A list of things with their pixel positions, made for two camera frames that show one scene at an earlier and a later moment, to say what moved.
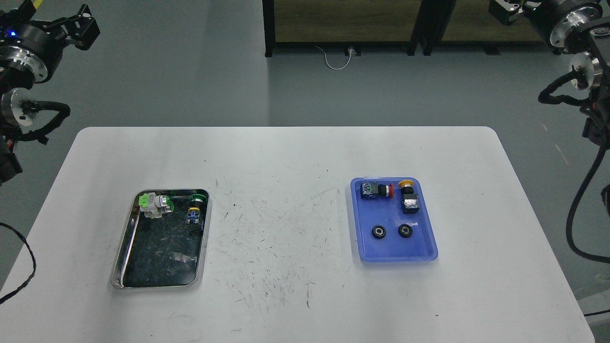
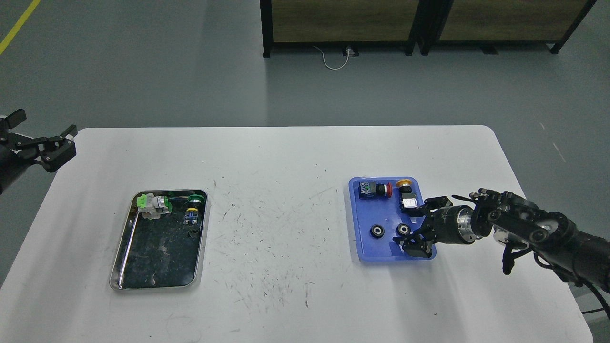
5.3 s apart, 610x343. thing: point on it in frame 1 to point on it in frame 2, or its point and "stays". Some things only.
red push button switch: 369,190 stays
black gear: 405,230 stays
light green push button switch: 154,206 stays
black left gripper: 47,36 to 18,149
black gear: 379,231 stays
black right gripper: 548,14 to 450,224
